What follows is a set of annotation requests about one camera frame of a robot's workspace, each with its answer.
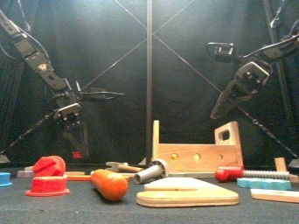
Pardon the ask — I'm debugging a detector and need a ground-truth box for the dark metal frame pole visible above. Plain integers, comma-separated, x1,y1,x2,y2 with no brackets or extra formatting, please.
263,0,299,165

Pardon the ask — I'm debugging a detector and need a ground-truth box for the purple toy piece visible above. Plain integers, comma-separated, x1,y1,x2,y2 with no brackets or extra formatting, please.
14,169,37,179

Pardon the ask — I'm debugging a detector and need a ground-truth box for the blue toothed toy strip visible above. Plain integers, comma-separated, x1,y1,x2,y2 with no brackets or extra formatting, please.
236,177,293,192

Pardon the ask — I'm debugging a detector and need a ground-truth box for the wooden toy toolbox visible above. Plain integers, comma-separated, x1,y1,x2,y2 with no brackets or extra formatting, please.
152,119,245,179

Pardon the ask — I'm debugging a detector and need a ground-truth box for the blue round toy nut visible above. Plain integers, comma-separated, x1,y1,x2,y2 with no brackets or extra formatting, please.
0,171,13,188

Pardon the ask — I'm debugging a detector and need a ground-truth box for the wooden toy hammer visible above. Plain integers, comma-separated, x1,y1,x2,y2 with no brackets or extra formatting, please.
104,161,145,174

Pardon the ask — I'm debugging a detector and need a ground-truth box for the grey toy bolt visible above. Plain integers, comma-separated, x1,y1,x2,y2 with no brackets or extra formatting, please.
133,158,171,185

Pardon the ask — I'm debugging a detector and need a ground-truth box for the upright wooden toy block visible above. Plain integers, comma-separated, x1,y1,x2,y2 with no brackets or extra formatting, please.
273,157,299,184

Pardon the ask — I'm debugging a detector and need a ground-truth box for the red toy nut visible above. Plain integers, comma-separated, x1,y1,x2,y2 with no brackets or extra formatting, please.
24,174,70,198

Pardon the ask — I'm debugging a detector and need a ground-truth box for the orange flat toy piece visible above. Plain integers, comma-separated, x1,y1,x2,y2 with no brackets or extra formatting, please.
64,171,93,182

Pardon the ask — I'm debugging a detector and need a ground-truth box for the orange wooden tool handle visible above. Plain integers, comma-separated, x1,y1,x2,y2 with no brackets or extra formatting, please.
89,168,129,203

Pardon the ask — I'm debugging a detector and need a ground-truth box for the thin diagonal brace wire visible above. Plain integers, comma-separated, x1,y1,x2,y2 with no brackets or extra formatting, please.
0,0,196,155
113,0,299,160

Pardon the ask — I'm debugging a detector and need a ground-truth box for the grey metal frame pole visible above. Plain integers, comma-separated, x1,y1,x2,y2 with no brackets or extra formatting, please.
144,0,155,165

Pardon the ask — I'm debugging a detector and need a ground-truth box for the red handled grey screw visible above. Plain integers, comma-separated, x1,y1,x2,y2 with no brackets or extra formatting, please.
213,165,292,184

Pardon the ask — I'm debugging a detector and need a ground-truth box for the oval wooden board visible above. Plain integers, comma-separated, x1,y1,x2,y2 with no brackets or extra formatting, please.
135,177,240,208

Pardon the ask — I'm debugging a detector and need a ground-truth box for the flat wooden toy bar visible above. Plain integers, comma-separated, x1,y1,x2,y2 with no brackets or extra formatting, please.
248,188,299,205

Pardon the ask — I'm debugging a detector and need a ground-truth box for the red slotted toy bolt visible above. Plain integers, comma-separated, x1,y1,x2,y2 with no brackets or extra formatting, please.
32,155,68,179

